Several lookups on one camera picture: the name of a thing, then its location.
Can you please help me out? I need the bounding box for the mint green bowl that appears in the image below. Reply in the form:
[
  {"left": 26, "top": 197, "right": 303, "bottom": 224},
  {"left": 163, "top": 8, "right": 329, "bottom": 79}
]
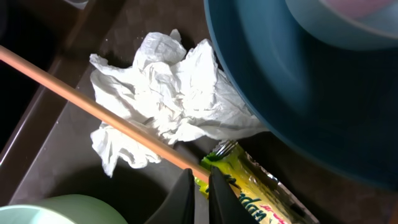
[{"left": 1, "top": 194, "right": 127, "bottom": 224}]

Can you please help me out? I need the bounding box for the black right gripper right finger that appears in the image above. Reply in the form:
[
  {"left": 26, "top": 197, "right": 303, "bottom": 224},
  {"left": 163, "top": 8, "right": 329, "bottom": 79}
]
[{"left": 209, "top": 166, "right": 257, "bottom": 224}]

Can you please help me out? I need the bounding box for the light blue small bowl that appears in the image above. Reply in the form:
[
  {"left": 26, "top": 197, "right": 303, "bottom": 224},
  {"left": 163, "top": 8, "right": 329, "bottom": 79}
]
[{"left": 285, "top": 0, "right": 397, "bottom": 51}]

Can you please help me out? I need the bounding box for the pink plastic cup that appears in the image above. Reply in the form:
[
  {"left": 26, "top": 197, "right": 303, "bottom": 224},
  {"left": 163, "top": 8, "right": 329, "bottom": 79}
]
[{"left": 324, "top": 0, "right": 397, "bottom": 19}]

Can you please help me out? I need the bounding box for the yellow snack wrapper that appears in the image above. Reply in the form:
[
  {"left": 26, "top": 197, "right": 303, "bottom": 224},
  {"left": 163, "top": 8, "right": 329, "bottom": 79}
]
[{"left": 200, "top": 140, "right": 319, "bottom": 224}]

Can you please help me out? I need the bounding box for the dark blue plate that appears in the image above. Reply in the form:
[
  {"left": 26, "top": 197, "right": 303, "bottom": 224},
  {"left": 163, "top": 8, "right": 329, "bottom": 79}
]
[{"left": 204, "top": 0, "right": 397, "bottom": 190}]

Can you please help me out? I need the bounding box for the white napkin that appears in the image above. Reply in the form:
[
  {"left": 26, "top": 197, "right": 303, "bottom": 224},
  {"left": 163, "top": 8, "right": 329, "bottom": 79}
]
[{"left": 89, "top": 29, "right": 268, "bottom": 178}]

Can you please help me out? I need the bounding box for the brown serving tray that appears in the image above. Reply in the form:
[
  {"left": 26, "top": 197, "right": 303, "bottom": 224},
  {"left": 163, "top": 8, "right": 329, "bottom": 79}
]
[{"left": 1, "top": 1, "right": 397, "bottom": 223}]

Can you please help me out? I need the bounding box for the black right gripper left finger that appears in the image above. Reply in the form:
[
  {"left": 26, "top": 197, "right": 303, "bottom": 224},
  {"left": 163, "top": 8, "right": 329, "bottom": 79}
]
[{"left": 145, "top": 169, "right": 195, "bottom": 224}]

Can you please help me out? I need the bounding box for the wooden chopstick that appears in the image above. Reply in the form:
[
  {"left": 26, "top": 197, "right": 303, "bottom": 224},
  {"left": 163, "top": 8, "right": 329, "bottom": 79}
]
[{"left": 1, "top": 47, "right": 210, "bottom": 183}]

